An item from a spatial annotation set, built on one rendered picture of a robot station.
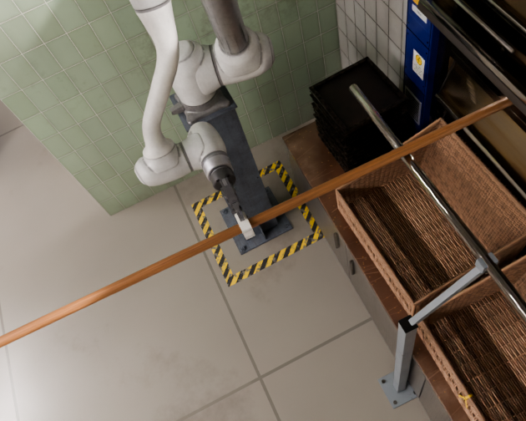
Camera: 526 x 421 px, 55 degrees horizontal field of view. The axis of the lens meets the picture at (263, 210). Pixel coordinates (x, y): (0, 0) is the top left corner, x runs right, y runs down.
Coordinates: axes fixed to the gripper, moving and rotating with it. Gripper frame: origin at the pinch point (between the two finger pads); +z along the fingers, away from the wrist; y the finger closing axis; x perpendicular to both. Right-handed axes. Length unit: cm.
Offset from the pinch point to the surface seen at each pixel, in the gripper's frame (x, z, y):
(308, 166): -36, -50, 62
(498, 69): -74, 5, -24
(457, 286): -45, 40, 11
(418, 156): -76, -25, 53
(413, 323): -32, 41, 23
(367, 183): -52, -24, 53
